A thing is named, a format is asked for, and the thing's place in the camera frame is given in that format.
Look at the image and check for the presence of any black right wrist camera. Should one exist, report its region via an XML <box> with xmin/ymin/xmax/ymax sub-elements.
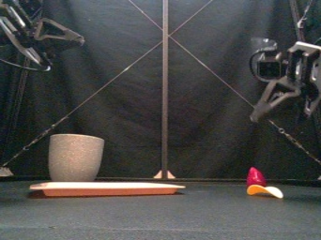
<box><xmin>250</xmin><ymin>37</ymin><xmax>292</xmax><ymax>84</ymax></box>

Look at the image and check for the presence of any red toy strawberry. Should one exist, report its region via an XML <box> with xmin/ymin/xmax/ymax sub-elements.
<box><xmin>246</xmin><ymin>166</ymin><xmax>269</xmax><ymax>188</ymax></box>

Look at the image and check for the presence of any pink rectangular plate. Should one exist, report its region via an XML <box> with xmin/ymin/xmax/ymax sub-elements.
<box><xmin>30</xmin><ymin>181</ymin><xmax>187</xmax><ymax>198</ymax></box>

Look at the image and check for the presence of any post base bracket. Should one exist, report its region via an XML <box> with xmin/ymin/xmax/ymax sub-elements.
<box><xmin>153</xmin><ymin>170</ymin><xmax>177</xmax><ymax>180</ymax></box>

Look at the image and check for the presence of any grey speckled cup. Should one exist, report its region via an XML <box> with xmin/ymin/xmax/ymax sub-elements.
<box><xmin>48</xmin><ymin>133</ymin><xmax>106</xmax><ymax>183</ymax></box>

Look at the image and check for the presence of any black cloth backdrop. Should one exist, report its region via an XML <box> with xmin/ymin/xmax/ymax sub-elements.
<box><xmin>0</xmin><ymin>0</ymin><xmax>321</xmax><ymax>183</ymax></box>

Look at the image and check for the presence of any metal vertical frame post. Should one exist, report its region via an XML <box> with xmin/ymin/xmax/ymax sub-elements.
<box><xmin>161</xmin><ymin>0</ymin><xmax>171</xmax><ymax>180</ymax></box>

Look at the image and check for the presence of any thin diagonal brace wire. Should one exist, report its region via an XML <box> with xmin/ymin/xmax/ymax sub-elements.
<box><xmin>0</xmin><ymin>0</ymin><xmax>216</xmax><ymax>168</ymax></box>
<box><xmin>127</xmin><ymin>0</ymin><xmax>321</xmax><ymax>166</ymax></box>

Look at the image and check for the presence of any yellow curved toy chip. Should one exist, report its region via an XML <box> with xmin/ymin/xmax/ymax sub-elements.
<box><xmin>246</xmin><ymin>184</ymin><xmax>285</xmax><ymax>200</ymax></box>

